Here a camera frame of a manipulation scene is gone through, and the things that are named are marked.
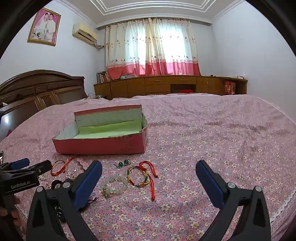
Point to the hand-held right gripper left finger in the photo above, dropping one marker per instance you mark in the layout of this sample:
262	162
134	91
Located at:
89	184

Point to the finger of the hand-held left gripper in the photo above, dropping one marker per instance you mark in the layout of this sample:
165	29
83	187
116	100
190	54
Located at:
42	167
20	163

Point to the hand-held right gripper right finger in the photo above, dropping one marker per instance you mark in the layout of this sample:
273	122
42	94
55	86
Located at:
210	185

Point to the silver earring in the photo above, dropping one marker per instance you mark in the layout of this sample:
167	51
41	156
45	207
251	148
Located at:
71	173

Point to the green bead earrings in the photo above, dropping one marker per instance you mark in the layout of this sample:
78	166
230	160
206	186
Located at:
120	165

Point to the pink cardboard box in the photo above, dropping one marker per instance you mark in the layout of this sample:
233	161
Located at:
104	144

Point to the person's left hand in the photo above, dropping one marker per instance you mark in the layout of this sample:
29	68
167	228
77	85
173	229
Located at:
8	210

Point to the pearl gold earring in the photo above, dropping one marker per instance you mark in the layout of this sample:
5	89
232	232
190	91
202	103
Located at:
42	178

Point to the pink floral bedsheet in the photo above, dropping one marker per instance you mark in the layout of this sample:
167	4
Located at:
196	129

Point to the wooden headboard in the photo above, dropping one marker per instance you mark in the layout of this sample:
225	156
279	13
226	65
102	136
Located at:
34	92

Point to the red cloth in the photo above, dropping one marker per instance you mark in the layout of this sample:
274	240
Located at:
186	91

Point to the red gift box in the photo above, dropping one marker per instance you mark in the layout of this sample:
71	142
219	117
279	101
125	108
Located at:
229	88

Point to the row of books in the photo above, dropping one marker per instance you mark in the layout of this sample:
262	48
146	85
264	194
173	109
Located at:
103	77

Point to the small white containers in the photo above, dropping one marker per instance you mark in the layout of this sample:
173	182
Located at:
239	76

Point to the folded green cloth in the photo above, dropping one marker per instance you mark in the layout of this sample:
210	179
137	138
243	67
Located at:
126	77

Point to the long wooden cabinet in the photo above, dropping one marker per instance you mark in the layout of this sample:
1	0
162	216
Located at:
157	82

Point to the white air conditioner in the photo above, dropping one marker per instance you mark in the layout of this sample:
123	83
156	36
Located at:
84	32

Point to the white and pink curtain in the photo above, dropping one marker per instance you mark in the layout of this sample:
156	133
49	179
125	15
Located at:
150	46

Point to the framed wall photo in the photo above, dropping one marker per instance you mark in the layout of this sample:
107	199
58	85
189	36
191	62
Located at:
44	26

